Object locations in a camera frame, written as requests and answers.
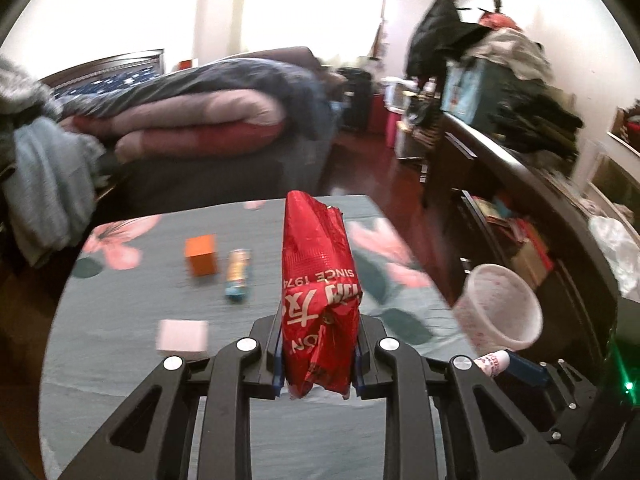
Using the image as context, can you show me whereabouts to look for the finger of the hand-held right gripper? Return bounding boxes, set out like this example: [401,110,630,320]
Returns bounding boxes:
[504,351,601,456]

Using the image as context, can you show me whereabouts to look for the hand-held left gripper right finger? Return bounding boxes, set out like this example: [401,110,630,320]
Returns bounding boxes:
[351,312,576,480]

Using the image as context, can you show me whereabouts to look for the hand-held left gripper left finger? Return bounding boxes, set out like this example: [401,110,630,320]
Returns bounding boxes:
[57,312,286,480]

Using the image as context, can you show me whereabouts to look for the red snack bag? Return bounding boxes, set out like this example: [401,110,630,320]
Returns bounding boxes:
[281,190,362,402]

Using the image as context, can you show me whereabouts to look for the small pink box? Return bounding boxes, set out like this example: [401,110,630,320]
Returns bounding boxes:
[155,318,210,357]

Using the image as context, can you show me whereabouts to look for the blue and yellow wrapper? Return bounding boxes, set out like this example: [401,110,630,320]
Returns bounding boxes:
[223,248,254,304]

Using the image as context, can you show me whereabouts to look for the floral teal tablecloth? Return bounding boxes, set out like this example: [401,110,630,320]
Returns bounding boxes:
[39,192,478,480]

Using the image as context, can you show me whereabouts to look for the small orange box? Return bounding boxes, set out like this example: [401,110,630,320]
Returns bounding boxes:
[183,233,219,277]

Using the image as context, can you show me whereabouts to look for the row of books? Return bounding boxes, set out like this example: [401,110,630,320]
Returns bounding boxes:
[469,197,554,287]

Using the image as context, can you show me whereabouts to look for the white plastic bag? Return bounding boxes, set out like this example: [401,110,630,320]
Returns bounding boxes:
[587,214,640,302]

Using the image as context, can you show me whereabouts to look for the bed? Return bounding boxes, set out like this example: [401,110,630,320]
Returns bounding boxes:
[0,48,342,212]

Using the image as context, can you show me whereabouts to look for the dark wooden dresser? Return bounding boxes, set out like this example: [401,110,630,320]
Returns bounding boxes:
[421,109,640,363]

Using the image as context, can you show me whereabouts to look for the white bin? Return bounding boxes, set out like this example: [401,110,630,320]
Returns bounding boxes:
[394,120,427,162]

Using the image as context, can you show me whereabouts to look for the white boxes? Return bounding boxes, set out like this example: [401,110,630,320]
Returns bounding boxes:
[581,104,640,212]

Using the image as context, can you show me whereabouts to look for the red container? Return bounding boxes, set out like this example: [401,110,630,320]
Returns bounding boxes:
[383,109,404,149]

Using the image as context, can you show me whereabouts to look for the pink folded quilt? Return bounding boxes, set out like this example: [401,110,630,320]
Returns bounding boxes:
[59,88,289,164]

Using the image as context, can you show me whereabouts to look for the pile of dark clothes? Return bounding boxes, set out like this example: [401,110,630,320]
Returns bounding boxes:
[492,79,584,162]

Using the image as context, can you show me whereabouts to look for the dark handbag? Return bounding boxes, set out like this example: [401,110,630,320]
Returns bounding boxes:
[404,94,442,132]

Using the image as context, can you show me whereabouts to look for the black suitcase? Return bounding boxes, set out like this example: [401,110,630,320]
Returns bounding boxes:
[337,66,374,134]

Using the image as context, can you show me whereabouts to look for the clear plastic storage box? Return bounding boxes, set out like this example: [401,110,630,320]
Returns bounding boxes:
[382,77,419,112]

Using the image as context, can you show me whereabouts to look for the light blue fleece robe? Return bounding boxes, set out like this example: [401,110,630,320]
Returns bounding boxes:
[12,117,107,267]

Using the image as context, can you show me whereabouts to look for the teal bag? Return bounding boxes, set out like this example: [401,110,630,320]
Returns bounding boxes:
[439,57,517,132]

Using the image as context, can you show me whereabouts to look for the blue duvet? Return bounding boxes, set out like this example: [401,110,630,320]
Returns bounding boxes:
[59,56,337,137]

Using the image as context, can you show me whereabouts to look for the brown blanket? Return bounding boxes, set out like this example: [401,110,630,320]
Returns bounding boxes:
[219,45,322,69]

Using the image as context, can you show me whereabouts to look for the pile of white clothes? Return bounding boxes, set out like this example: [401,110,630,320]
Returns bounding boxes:
[464,27,554,82]

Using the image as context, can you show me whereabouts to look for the navy star print pillow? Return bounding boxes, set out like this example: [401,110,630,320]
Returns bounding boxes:
[51,66,162,102]

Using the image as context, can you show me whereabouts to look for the black coat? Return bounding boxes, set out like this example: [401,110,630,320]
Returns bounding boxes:
[404,0,494,79]

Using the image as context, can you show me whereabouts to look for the dark wooden headboard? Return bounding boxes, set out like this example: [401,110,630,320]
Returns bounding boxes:
[39,48,166,87]

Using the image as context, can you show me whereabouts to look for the pink garment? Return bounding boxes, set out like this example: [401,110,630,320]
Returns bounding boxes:
[477,12,522,32]

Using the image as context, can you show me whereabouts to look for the sheer window curtain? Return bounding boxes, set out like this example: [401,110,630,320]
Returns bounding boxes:
[194,0,397,62]

